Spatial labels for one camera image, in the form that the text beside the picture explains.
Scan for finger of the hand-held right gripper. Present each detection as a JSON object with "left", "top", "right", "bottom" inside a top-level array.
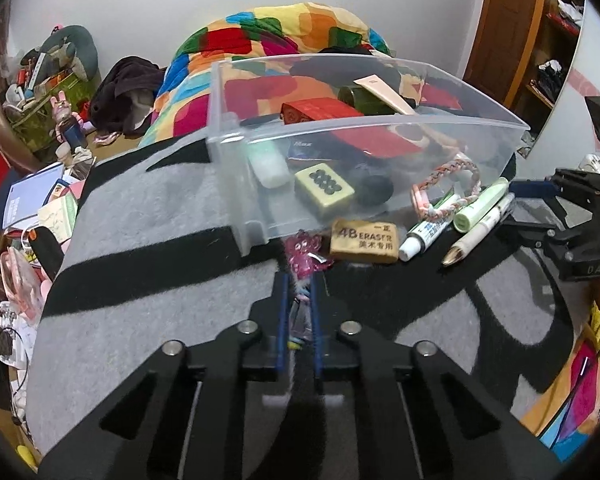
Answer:
[
  {"left": 508, "top": 172, "right": 571, "bottom": 202},
  {"left": 501, "top": 212, "right": 564, "bottom": 252}
]

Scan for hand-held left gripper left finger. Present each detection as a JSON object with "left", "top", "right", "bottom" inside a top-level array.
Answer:
[{"left": 40, "top": 272, "right": 288, "bottom": 480}]

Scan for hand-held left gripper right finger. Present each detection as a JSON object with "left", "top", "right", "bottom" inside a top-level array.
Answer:
[{"left": 313, "top": 273, "right": 562, "bottom": 480}]

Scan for green pen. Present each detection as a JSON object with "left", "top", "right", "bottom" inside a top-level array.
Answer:
[{"left": 452, "top": 176, "right": 511, "bottom": 233}]

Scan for white pen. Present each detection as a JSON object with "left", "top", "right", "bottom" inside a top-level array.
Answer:
[{"left": 441, "top": 192, "right": 516, "bottom": 267}]

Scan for pink cartoon charm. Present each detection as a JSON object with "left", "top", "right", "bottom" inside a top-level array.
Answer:
[{"left": 284, "top": 229, "right": 335, "bottom": 351}]

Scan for white tape roll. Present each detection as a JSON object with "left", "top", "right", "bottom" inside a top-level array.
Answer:
[{"left": 387, "top": 122, "right": 431, "bottom": 148}]

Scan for mahjong tile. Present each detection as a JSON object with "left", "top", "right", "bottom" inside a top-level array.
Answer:
[{"left": 294, "top": 162, "right": 356, "bottom": 218}]

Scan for dark purple bottle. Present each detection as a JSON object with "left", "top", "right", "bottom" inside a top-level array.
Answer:
[{"left": 352, "top": 160, "right": 395, "bottom": 206}]

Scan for white cylinder bottle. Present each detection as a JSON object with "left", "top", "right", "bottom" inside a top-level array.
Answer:
[{"left": 247, "top": 142, "right": 292, "bottom": 188}]

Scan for blue tissue packet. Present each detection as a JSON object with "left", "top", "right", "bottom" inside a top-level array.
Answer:
[{"left": 286, "top": 140, "right": 331, "bottom": 166}]

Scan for beige cosmetic tube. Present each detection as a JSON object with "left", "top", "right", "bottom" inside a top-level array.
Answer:
[{"left": 352, "top": 75, "right": 417, "bottom": 116}]

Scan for green glass bottle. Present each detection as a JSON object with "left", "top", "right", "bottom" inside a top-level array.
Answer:
[{"left": 337, "top": 85, "right": 406, "bottom": 116}]

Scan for clear plastic storage box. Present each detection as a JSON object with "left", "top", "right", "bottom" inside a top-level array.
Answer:
[{"left": 205, "top": 52, "right": 531, "bottom": 256}]

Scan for brown eraser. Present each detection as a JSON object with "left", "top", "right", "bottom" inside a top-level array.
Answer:
[{"left": 329, "top": 217, "right": 400, "bottom": 264}]

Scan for white tube blue print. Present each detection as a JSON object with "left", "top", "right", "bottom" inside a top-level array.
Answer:
[{"left": 399, "top": 192, "right": 463, "bottom": 262}]

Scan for white wardrobe door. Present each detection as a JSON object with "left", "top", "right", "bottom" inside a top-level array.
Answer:
[{"left": 522, "top": 0, "right": 600, "bottom": 161}]

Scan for wooden door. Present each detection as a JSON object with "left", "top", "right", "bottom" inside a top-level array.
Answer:
[{"left": 462, "top": 0, "right": 551, "bottom": 111}]

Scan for grey and black blanket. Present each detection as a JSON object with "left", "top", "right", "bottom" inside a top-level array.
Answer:
[{"left": 25, "top": 135, "right": 596, "bottom": 466}]

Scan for beige illustrated booklet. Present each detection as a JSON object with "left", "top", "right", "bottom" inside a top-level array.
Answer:
[{"left": 37, "top": 192, "right": 78, "bottom": 241}]

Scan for pink pouch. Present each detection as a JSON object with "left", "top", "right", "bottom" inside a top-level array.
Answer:
[{"left": 0, "top": 249, "right": 48, "bottom": 321}]

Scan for blue and white notebook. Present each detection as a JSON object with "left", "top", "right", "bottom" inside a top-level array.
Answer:
[{"left": 2, "top": 162, "right": 66, "bottom": 231}]

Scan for dark clothes pile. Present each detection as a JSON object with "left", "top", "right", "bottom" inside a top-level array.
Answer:
[{"left": 87, "top": 56, "right": 168, "bottom": 136}]

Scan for colourful patchwork quilt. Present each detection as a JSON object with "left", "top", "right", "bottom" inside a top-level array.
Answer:
[{"left": 137, "top": 2, "right": 600, "bottom": 461}]

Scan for pink rabbit toy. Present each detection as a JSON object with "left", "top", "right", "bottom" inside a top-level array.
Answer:
[{"left": 50, "top": 92, "right": 86, "bottom": 146}]

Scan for green storage bag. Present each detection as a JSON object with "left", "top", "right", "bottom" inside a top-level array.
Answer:
[{"left": 5, "top": 72, "right": 98, "bottom": 151}]

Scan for grey neck pillow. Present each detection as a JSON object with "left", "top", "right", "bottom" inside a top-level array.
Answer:
[{"left": 20, "top": 25, "right": 100, "bottom": 81}]

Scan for pink braided bracelet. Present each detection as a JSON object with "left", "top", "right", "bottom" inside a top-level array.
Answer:
[{"left": 411, "top": 157, "right": 482, "bottom": 221}]

